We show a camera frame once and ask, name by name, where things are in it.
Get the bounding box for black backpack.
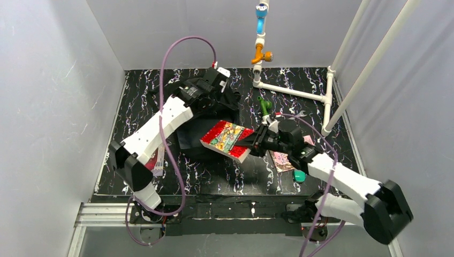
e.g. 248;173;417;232
163;76;241;161

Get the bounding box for red Treehouse paperback book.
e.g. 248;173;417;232
200;120;254;163

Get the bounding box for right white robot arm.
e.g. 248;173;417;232
236;120;414;245

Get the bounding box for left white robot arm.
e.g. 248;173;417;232
108;67;231;215

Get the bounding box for pink picture book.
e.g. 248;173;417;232
269;135;315;174

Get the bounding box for silver open-end wrench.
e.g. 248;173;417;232
294;110;307;117

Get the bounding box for green and white pipe fitting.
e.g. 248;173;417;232
257;96;273;123

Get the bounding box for small teal box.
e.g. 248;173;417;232
292;169;306;184

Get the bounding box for orange tap valve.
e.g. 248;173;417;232
251;43;274;64

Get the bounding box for thin pink illustrated book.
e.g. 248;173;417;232
145;144;165;177

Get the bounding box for blue pipe valve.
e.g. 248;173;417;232
255;3;268;34

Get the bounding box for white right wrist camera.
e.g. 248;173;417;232
262;114;279;133

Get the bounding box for white PVC pipe frame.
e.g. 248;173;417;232
252;1;420;137

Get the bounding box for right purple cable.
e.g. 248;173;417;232
275;112;346;257

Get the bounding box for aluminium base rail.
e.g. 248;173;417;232
67;200;404;257

